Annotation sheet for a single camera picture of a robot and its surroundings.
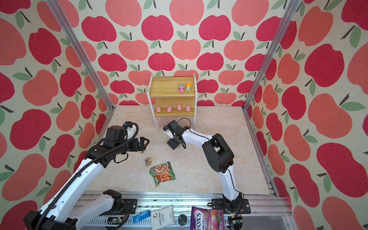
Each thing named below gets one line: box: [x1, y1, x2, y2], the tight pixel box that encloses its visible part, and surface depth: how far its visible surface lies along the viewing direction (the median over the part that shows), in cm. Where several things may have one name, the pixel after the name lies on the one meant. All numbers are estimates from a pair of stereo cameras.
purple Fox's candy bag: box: [190, 206, 226, 230], surface depth 70 cm
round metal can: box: [177, 213, 188, 227], surface depth 64 cm
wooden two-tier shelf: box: [146, 73, 198, 131], surface depth 92 cm
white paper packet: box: [150, 205, 175, 230], surface depth 72 cm
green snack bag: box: [149, 161, 176, 188], surface depth 86 cm
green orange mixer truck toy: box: [185, 82, 192, 93], surface depth 85 cm
